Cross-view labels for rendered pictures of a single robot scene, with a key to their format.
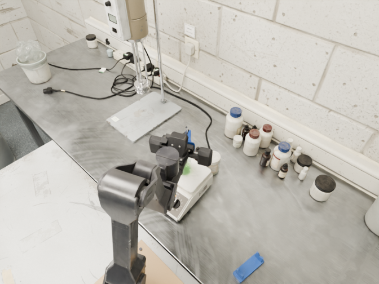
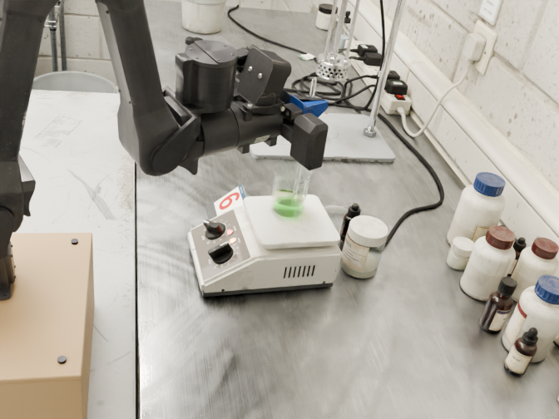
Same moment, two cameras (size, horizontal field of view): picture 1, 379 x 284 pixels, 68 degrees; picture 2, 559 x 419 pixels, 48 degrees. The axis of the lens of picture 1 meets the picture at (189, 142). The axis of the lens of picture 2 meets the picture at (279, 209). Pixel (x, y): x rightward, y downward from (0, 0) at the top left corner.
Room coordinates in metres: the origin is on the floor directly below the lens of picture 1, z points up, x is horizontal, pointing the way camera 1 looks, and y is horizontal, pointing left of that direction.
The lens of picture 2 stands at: (-0.08, -0.37, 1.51)
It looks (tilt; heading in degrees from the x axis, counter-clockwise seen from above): 34 degrees down; 31
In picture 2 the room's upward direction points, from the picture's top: 9 degrees clockwise
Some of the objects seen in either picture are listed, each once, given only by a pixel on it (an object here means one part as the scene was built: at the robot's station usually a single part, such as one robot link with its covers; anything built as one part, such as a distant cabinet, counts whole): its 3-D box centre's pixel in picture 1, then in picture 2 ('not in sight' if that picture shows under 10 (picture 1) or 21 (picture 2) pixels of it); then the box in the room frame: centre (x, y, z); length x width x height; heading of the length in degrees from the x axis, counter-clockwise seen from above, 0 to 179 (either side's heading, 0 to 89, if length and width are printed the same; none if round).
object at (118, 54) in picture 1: (138, 65); (374, 73); (1.37, 0.28, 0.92); 0.40 x 0.06 x 0.04; 47
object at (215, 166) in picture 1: (212, 163); (363, 247); (0.67, -0.09, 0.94); 0.06 x 0.06 x 0.08
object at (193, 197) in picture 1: (184, 185); (269, 244); (0.56, 0.02, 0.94); 0.22 x 0.13 x 0.08; 142
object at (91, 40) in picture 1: (91, 41); (326, 17); (1.63, 0.60, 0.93); 0.06 x 0.06 x 0.06
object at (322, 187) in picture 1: (322, 187); not in sight; (0.56, -0.47, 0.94); 0.07 x 0.07 x 0.07
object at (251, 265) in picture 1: (249, 265); not in sight; (0.30, -0.18, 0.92); 0.10 x 0.03 x 0.04; 127
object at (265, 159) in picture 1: (265, 157); (499, 303); (0.69, -0.29, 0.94); 0.03 x 0.03 x 0.08
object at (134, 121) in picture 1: (144, 114); (315, 134); (0.98, 0.21, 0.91); 0.30 x 0.20 x 0.01; 137
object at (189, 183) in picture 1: (188, 173); (290, 219); (0.59, 0.00, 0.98); 0.12 x 0.12 x 0.01; 52
